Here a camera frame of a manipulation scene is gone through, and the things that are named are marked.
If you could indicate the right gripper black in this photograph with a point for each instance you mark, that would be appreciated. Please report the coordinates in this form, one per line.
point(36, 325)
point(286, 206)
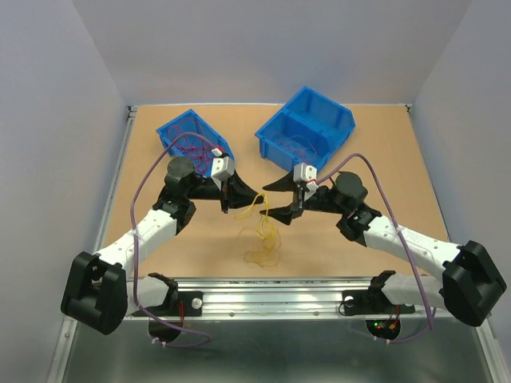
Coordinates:
point(286, 214)

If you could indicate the aluminium mounting rail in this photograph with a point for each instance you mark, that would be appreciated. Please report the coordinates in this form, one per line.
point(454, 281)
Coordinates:
point(259, 298)

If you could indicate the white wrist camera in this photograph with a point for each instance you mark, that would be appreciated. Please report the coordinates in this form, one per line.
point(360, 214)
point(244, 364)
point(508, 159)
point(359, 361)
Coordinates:
point(305, 174)
point(223, 166)

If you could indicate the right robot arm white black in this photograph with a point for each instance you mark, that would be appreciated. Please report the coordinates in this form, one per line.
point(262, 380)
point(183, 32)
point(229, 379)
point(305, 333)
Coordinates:
point(461, 279)

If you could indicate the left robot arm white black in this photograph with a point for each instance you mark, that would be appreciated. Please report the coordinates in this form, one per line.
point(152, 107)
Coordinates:
point(104, 287)

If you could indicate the aluminium side frame rail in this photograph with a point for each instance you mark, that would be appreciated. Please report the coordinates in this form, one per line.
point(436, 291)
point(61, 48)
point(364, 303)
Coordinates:
point(103, 228)

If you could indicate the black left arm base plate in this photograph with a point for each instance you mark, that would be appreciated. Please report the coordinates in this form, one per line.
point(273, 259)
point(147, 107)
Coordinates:
point(187, 303)

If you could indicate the small blue plastic bin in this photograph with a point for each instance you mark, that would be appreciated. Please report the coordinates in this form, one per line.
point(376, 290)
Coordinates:
point(195, 139)

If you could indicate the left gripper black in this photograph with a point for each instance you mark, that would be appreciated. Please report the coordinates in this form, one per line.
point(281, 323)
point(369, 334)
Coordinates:
point(235, 193)

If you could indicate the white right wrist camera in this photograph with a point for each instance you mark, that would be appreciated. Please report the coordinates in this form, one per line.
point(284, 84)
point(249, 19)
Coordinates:
point(305, 174)

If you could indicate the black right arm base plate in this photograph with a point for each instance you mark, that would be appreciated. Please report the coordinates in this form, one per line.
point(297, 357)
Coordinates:
point(368, 302)

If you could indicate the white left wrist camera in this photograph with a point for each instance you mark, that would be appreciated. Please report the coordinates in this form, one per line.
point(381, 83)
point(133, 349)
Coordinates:
point(223, 166)

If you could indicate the large blue divided bin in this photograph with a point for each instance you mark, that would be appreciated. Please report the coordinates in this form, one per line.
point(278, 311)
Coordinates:
point(310, 128)

